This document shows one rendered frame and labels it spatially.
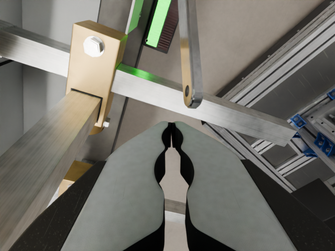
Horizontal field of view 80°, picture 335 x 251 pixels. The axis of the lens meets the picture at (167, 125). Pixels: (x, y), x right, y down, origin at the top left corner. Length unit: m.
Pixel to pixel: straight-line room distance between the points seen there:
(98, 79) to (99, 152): 0.28
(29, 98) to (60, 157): 0.43
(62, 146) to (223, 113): 0.19
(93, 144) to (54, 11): 0.28
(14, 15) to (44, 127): 0.34
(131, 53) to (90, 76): 0.14
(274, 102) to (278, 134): 0.76
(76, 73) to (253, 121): 0.23
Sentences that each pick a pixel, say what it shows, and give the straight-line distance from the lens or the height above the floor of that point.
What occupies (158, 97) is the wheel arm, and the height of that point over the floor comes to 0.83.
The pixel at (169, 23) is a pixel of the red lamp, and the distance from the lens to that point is 0.37.
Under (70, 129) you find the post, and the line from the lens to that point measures 0.20.
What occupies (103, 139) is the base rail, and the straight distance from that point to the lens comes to 0.47.
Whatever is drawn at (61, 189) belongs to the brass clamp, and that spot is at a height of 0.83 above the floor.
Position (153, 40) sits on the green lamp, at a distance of 0.37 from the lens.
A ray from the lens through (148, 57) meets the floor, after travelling 1.10.
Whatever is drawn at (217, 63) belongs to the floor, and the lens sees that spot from 1.14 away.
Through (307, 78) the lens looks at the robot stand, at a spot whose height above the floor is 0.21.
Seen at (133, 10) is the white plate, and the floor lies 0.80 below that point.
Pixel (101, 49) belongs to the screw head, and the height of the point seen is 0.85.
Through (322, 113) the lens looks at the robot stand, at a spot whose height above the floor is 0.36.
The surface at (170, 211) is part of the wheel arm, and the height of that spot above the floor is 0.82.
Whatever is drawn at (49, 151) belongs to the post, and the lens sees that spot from 0.18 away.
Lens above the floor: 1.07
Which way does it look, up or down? 59 degrees down
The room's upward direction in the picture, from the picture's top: 179 degrees clockwise
